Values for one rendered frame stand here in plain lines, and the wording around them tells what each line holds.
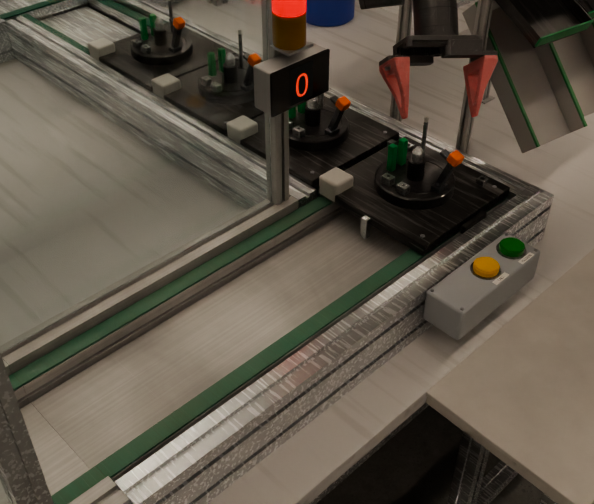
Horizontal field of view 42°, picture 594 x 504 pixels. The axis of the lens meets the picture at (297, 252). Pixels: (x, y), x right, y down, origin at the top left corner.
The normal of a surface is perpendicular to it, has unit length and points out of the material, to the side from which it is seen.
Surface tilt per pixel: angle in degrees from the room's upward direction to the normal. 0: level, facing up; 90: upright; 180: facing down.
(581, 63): 45
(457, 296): 0
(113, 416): 0
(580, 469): 0
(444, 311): 90
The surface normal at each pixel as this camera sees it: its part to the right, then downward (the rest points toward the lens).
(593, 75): 0.39, -0.17
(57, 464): 0.00, -0.77
